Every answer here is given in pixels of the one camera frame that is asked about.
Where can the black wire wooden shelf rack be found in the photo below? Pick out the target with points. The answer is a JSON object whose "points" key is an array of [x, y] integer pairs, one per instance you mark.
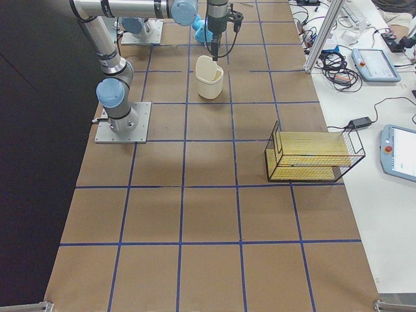
{"points": [[311, 157]]}

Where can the black power brick with cable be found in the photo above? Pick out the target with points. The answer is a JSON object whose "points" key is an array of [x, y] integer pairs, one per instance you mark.
{"points": [[364, 122]]}

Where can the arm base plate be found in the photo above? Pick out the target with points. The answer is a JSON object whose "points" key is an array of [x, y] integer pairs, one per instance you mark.
{"points": [[130, 129], [138, 31]]}

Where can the near teach pendant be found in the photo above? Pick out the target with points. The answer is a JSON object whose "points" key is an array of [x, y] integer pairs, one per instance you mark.
{"points": [[397, 151]]}

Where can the blue teddy bear plush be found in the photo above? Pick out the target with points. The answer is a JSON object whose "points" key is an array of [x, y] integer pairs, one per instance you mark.
{"points": [[202, 34]]}

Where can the brown paper table mat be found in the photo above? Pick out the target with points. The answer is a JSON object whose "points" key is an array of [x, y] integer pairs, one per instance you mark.
{"points": [[188, 221]]}

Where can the white trash can with lid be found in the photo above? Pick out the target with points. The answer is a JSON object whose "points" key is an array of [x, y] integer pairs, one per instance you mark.
{"points": [[209, 77]]}

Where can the teach pendant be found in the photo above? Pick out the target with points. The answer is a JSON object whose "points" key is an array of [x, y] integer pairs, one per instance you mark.
{"points": [[397, 151], [374, 65]]}

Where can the aluminium profile post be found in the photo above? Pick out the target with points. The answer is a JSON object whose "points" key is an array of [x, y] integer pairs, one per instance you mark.
{"points": [[323, 34]]}

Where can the white keyboard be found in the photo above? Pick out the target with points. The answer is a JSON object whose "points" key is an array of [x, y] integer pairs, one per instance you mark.
{"points": [[355, 17]]}

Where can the far teach pendant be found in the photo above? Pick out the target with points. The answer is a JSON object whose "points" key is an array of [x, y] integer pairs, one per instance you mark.
{"points": [[374, 65]]}

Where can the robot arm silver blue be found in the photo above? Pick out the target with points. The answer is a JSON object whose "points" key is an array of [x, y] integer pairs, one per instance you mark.
{"points": [[219, 14], [123, 117]]}

